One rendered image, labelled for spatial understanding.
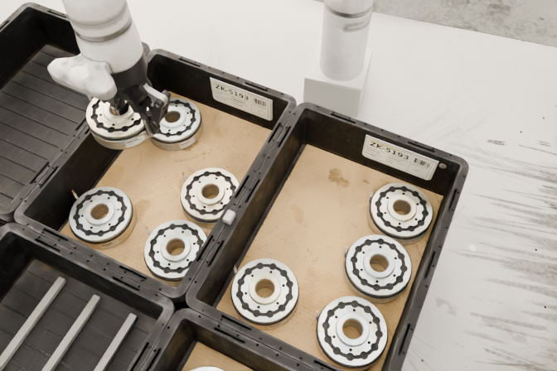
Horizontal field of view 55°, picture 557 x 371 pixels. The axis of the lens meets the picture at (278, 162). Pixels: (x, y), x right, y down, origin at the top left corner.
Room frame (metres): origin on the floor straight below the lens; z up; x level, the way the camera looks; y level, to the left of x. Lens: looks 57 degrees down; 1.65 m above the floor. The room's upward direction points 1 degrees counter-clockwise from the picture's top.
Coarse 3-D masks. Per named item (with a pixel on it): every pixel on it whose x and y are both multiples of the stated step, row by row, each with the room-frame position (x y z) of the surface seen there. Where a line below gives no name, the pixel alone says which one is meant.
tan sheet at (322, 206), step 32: (320, 160) 0.54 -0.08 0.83; (288, 192) 0.47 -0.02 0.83; (320, 192) 0.47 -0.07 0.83; (352, 192) 0.47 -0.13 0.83; (288, 224) 0.41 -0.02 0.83; (320, 224) 0.41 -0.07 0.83; (352, 224) 0.41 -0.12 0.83; (256, 256) 0.35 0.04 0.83; (288, 256) 0.35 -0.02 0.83; (320, 256) 0.35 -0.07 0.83; (416, 256) 0.35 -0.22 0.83; (320, 288) 0.30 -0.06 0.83; (288, 320) 0.25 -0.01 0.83; (384, 352) 0.20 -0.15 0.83
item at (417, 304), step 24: (288, 120) 0.56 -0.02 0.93; (336, 120) 0.56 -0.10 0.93; (408, 144) 0.50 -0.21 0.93; (264, 168) 0.46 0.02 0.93; (456, 192) 0.41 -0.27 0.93; (240, 216) 0.38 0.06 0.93; (432, 264) 0.30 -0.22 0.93; (192, 288) 0.26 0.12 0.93; (216, 312) 0.23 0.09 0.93; (264, 336) 0.20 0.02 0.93; (408, 336) 0.20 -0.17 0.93; (312, 360) 0.17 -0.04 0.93
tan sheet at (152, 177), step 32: (224, 128) 0.61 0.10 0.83; (256, 128) 0.61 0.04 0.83; (128, 160) 0.55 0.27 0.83; (160, 160) 0.54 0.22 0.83; (192, 160) 0.54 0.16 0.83; (224, 160) 0.54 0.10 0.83; (128, 192) 0.48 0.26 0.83; (160, 192) 0.48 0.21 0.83; (160, 224) 0.41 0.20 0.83; (128, 256) 0.36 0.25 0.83
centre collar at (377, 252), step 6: (372, 252) 0.34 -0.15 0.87; (378, 252) 0.34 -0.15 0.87; (384, 252) 0.34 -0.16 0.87; (366, 258) 0.33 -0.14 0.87; (390, 258) 0.33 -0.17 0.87; (366, 264) 0.32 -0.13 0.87; (390, 264) 0.32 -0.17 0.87; (366, 270) 0.31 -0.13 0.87; (372, 270) 0.31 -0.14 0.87; (390, 270) 0.31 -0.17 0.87; (372, 276) 0.30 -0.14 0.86; (378, 276) 0.30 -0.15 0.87; (384, 276) 0.30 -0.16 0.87
